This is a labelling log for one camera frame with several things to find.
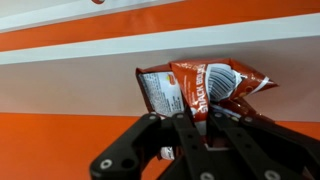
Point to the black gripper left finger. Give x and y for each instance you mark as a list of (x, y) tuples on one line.
[(146, 146)]

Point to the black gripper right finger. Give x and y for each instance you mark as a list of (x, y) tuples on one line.
[(260, 146)]

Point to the red snack packet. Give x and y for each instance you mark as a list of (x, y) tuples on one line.
[(196, 86)]

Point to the high white wall shelf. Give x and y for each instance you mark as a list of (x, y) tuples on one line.
[(66, 13)]

